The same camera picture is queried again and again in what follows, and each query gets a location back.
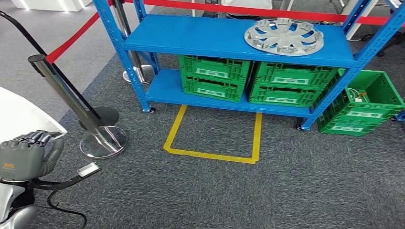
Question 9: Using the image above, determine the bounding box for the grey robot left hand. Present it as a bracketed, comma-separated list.
[0, 130, 64, 182]

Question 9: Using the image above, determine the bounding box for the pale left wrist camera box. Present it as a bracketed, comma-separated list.
[76, 162, 100, 177]

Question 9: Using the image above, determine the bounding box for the black pole with round base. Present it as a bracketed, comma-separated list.
[0, 10, 120, 130]

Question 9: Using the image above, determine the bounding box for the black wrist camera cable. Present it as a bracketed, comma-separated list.
[46, 189, 87, 229]

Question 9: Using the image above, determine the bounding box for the green plastic crate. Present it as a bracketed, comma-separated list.
[181, 75, 249, 104]
[179, 55, 253, 86]
[318, 70, 405, 125]
[317, 117, 385, 137]
[247, 85, 333, 108]
[253, 62, 341, 90]

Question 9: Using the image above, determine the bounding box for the white lit platform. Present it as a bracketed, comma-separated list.
[11, 0, 93, 12]

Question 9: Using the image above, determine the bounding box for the grey wheel hubcap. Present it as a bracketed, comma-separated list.
[244, 18, 325, 57]

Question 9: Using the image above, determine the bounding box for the yellow floor tape outline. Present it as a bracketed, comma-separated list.
[163, 105, 263, 165]

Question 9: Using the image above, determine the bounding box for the white plastic cover part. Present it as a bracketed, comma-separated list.
[0, 87, 68, 145]

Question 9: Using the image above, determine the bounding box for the blue metal shelf rack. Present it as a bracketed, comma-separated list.
[92, 0, 405, 131]

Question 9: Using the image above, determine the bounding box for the red barrier belt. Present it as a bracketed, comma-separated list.
[123, 0, 405, 27]
[45, 0, 114, 64]

